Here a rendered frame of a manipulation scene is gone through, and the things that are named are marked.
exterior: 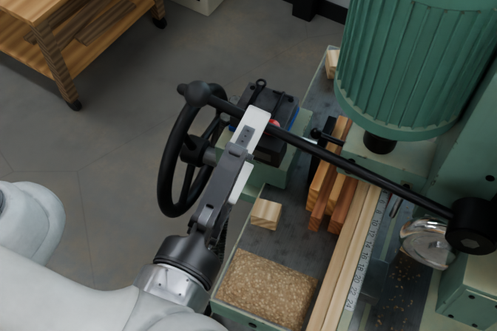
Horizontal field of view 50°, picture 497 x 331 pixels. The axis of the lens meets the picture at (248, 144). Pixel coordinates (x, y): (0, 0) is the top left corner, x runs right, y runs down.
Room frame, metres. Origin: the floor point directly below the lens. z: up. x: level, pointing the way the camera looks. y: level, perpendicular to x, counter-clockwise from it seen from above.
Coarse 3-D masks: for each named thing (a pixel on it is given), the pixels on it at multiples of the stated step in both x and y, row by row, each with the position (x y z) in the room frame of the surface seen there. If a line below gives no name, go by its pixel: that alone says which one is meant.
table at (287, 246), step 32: (320, 64) 0.75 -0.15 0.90; (320, 96) 0.67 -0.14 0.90; (320, 128) 0.59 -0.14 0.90; (256, 192) 0.47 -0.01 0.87; (288, 192) 0.45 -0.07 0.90; (288, 224) 0.39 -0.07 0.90; (320, 224) 0.39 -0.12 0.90; (288, 256) 0.33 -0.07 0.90; (320, 256) 0.33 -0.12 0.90; (256, 320) 0.23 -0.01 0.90
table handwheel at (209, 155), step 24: (216, 96) 0.68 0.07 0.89; (192, 120) 0.58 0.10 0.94; (216, 120) 0.69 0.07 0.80; (168, 144) 0.53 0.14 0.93; (192, 144) 0.58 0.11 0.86; (168, 168) 0.50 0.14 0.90; (192, 168) 0.57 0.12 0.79; (168, 192) 0.47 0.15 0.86; (192, 192) 0.56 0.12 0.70; (168, 216) 0.47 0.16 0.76
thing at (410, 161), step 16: (352, 128) 0.49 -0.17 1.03; (352, 144) 0.46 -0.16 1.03; (400, 144) 0.46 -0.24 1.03; (416, 144) 0.46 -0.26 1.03; (432, 144) 0.46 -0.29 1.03; (352, 160) 0.44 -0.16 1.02; (368, 160) 0.44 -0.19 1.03; (384, 160) 0.43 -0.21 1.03; (400, 160) 0.43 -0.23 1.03; (416, 160) 0.43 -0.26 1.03; (432, 160) 0.43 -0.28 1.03; (352, 176) 0.44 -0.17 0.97; (384, 176) 0.42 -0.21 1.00; (400, 176) 0.42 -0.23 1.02; (416, 176) 0.41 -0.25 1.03; (416, 192) 0.40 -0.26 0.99
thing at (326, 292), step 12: (360, 180) 0.45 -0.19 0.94; (360, 192) 0.43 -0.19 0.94; (360, 204) 0.41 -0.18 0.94; (348, 216) 0.38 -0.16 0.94; (348, 228) 0.36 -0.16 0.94; (348, 240) 0.34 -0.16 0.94; (336, 252) 0.32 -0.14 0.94; (336, 264) 0.30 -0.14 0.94; (336, 276) 0.28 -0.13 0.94; (324, 288) 0.27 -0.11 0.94; (324, 300) 0.25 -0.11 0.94; (312, 312) 0.23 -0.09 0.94; (324, 312) 0.23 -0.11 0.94; (312, 324) 0.21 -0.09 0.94
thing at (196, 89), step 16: (192, 96) 0.41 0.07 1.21; (208, 96) 0.42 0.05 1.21; (224, 112) 0.41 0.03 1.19; (240, 112) 0.40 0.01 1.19; (272, 128) 0.39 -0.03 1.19; (304, 144) 0.37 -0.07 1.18; (336, 160) 0.35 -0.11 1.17; (368, 176) 0.33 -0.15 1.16; (400, 192) 0.32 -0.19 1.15; (432, 208) 0.30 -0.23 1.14; (448, 208) 0.30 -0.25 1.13; (464, 208) 0.30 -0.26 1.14; (480, 208) 0.29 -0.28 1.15; (496, 208) 0.29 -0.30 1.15; (448, 224) 0.28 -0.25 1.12; (464, 224) 0.27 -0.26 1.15; (480, 224) 0.27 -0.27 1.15; (496, 224) 0.27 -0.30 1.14; (448, 240) 0.27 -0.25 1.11; (464, 240) 0.26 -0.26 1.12; (480, 240) 0.26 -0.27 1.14; (496, 240) 0.26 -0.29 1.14
